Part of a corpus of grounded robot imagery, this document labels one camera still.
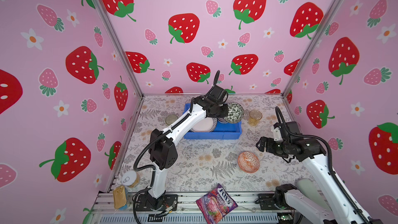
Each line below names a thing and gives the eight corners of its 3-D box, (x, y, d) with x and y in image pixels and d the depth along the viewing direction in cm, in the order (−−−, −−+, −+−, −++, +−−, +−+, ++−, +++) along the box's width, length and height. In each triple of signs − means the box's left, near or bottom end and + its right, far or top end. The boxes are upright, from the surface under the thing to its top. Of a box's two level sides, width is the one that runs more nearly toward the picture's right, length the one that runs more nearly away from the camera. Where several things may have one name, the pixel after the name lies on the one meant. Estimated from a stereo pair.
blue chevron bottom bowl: (239, 173, 85) (240, 170, 81) (236, 155, 92) (238, 151, 88) (258, 173, 85) (261, 170, 81) (254, 155, 92) (256, 151, 88)
